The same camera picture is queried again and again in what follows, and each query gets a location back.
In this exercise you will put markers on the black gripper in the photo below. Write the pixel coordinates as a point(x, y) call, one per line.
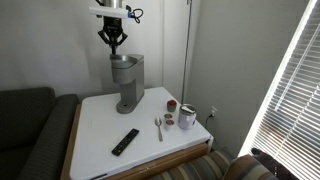
point(112, 26)

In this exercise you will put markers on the grey coffee machine lid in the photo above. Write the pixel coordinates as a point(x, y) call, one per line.
point(122, 61)

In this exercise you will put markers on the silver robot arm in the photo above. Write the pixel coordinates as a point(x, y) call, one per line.
point(111, 3)

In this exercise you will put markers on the grey pod coffee machine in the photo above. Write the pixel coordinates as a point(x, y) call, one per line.
point(131, 86)

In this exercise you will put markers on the brown coffee pod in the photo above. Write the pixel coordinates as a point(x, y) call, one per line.
point(168, 116)

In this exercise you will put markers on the small white coffee pod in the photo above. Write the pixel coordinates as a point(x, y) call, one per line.
point(170, 124)

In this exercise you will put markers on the thin metal lamp pole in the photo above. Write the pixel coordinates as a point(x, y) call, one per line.
point(186, 50)

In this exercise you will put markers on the brown cup with red top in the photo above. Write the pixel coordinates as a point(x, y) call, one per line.
point(171, 106)

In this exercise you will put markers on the metal spoon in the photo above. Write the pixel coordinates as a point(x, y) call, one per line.
point(158, 122)

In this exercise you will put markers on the black remote control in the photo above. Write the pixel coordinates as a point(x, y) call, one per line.
point(125, 142)

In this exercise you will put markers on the white lidded mug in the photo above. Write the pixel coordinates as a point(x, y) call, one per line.
point(186, 118)

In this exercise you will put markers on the dark grey sofa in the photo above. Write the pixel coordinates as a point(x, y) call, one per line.
point(30, 133)

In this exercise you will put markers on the striped sofa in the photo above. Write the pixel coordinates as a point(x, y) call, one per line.
point(193, 170)

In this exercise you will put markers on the striped sofa cushion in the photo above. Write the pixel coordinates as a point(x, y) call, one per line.
point(246, 168)

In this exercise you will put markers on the white window blinds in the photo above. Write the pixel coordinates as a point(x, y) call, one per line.
point(293, 100)

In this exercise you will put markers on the dark brown pillow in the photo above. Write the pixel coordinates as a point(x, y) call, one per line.
point(276, 165)

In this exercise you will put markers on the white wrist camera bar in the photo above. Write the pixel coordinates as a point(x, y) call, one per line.
point(108, 12)

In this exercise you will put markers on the white wall power outlet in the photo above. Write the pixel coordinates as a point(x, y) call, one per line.
point(213, 110)

